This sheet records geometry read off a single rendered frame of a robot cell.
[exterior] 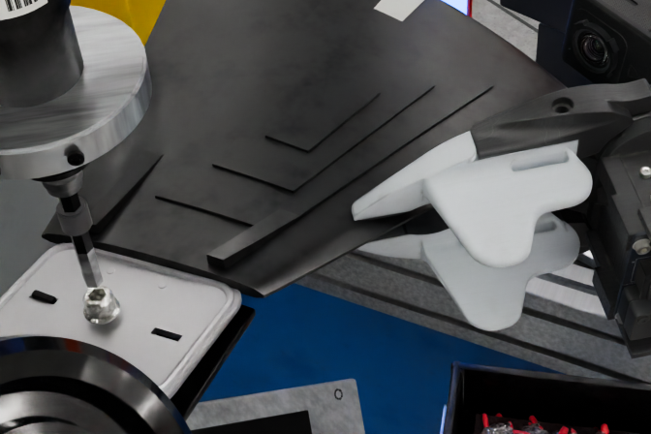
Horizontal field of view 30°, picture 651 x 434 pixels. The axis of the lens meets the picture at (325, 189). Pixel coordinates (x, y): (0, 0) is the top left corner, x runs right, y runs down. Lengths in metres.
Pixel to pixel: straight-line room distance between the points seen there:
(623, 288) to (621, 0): 0.13
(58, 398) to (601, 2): 0.29
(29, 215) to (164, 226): 1.21
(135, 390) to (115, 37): 0.11
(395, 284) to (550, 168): 0.47
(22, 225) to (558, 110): 1.27
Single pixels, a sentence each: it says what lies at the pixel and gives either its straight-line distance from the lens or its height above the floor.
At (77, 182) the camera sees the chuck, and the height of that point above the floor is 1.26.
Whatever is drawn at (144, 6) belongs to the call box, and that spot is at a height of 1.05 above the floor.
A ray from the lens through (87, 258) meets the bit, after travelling 0.43.
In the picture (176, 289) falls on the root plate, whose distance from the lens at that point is 0.46.
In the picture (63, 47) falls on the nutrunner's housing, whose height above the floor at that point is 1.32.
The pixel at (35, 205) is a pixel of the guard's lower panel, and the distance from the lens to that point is 1.70.
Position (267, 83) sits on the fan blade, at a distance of 0.55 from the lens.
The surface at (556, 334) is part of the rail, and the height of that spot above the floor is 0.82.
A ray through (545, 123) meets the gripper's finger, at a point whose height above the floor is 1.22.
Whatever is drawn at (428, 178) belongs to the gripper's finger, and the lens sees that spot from 0.47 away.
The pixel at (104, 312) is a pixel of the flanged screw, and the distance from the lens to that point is 0.45.
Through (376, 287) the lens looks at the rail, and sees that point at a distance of 0.95.
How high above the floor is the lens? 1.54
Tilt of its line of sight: 45 degrees down
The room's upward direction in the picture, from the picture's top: 5 degrees counter-clockwise
